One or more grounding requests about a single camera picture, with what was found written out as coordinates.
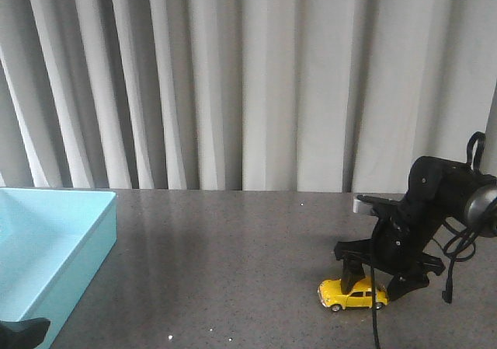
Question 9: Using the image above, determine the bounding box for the light blue plastic box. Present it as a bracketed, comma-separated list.
[1, 187, 116, 348]

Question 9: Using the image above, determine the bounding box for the yellow toy beetle car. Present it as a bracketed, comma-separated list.
[317, 277, 390, 312]

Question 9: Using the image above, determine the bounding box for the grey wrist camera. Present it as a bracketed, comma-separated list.
[353, 194, 401, 216]

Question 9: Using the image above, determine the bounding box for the grey pleated curtain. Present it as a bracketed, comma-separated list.
[1, 0, 496, 193]

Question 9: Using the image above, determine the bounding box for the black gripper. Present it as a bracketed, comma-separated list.
[334, 194, 462, 301]

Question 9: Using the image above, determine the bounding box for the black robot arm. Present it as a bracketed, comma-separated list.
[334, 156, 496, 301]

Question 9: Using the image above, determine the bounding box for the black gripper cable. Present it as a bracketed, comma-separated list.
[368, 131, 487, 349]

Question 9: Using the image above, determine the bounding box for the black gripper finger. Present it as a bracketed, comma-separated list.
[1, 318, 51, 349]

